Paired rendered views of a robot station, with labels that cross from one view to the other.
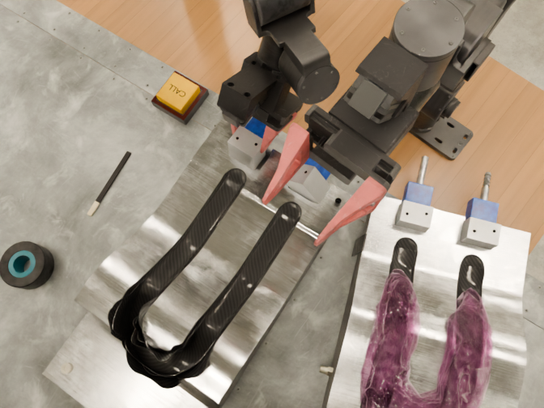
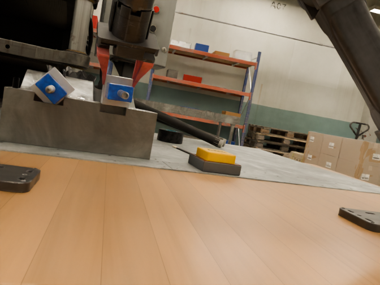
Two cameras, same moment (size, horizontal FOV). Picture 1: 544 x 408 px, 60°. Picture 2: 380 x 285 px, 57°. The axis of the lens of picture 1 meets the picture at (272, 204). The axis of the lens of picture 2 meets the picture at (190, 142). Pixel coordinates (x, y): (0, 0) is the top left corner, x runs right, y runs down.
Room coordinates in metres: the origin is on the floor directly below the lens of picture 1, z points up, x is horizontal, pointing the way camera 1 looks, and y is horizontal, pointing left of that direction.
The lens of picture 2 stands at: (0.76, -0.47, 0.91)
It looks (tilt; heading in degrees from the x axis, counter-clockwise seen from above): 5 degrees down; 119
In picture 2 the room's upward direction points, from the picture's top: 10 degrees clockwise
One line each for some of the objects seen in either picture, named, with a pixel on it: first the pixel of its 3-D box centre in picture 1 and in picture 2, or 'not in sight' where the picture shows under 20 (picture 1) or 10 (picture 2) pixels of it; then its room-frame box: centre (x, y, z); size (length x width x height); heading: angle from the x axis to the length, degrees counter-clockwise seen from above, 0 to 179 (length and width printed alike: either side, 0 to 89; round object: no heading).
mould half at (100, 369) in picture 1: (201, 282); (79, 106); (0.11, 0.13, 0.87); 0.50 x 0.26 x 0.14; 140
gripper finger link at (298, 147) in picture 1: (304, 175); not in sight; (0.15, -0.04, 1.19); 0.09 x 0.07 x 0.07; 134
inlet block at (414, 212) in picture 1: (418, 192); not in sight; (0.22, -0.25, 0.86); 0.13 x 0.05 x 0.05; 157
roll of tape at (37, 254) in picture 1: (27, 265); (170, 135); (0.18, 0.44, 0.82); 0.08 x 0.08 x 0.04
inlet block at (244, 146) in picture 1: (263, 126); (120, 92); (0.34, 0.00, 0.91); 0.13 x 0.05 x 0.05; 140
